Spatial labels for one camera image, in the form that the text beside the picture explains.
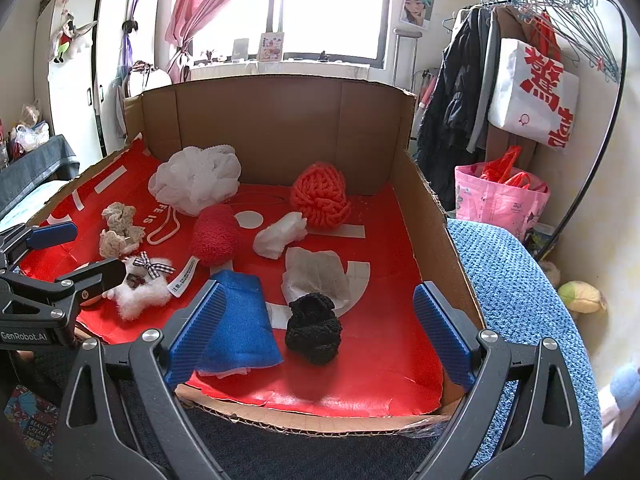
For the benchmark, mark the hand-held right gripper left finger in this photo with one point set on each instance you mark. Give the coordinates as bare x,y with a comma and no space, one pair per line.
192,335

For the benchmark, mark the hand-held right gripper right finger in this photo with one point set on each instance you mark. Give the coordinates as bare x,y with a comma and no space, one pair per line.
442,335

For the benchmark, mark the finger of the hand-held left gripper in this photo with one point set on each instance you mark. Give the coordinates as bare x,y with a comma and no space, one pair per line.
55,234
95,275

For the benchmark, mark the blue cloth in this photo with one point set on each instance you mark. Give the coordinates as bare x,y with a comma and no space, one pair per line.
240,325

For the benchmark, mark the beige crocheted toy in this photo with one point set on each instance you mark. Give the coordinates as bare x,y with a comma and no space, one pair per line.
117,230

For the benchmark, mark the white fluffy plush with bow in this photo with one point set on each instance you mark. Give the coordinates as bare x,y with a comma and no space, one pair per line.
142,295

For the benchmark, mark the cardboard box with red lining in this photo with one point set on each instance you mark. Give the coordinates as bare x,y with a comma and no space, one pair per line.
390,340

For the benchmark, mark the red fluffy sponge with label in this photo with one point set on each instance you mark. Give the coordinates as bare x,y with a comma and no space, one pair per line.
215,235

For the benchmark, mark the black knitted ball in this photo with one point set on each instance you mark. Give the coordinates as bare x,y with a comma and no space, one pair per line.
312,332

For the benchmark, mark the white cloth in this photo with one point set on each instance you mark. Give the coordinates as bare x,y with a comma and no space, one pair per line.
280,237

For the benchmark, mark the beige cloth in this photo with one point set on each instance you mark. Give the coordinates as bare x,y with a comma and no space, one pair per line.
315,272

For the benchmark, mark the white mesh bath pouf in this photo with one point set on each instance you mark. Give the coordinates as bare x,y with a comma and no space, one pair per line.
195,180

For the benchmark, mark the orange-red yarn ball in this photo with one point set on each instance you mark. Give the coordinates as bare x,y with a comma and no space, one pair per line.
320,195

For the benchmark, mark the light blue mat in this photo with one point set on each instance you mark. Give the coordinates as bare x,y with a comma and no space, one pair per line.
25,205

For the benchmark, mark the dark covered side table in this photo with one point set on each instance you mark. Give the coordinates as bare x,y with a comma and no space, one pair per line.
40,160

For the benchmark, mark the blue textured blanket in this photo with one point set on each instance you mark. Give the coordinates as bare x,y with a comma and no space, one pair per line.
510,285

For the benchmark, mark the colourful printed box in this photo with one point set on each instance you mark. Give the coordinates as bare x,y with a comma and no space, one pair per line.
30,420

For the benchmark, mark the group of small bottles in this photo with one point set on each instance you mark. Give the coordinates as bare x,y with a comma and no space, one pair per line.
7,150

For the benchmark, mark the white plastic bag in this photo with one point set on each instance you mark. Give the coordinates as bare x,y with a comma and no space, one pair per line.
30,135

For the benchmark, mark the beige plush toy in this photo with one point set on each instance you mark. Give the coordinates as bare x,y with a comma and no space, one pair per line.
550,272

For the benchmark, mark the white wardrobe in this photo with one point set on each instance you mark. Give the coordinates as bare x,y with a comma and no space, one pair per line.
75,100

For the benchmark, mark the pink shopping bag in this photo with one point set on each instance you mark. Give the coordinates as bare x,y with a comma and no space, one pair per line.
500,205

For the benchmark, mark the yellow-green plush toy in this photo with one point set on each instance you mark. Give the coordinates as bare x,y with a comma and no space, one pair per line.
580,297

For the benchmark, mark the red plastic bag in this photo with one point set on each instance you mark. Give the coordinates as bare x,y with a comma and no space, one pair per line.
505,165

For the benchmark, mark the white hanging bag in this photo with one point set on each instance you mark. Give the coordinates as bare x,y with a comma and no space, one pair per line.
155,80

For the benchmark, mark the blue plush toy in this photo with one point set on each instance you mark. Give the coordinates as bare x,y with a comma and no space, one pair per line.
625,385

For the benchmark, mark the hanging stuffed doll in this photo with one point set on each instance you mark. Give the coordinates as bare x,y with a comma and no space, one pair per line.
65,40

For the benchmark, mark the dark hanging jacket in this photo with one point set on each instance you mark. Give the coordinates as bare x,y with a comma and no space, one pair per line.
450,110

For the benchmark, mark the white paper bag red print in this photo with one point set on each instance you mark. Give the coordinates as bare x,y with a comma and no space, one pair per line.
530,90

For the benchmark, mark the pink curtain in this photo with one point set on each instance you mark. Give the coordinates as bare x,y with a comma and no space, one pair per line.
210,5

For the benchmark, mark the metal crutch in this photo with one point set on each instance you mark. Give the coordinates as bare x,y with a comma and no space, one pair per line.
397,55

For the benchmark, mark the pink printed card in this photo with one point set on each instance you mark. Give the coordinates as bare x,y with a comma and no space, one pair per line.
271,46

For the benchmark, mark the black clothes rack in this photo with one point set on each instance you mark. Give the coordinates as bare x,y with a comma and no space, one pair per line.
626,50

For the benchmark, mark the small grey frame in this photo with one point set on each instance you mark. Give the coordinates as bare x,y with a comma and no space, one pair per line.
241,49

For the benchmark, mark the wall poster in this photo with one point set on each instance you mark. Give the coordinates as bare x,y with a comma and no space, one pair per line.
415,10

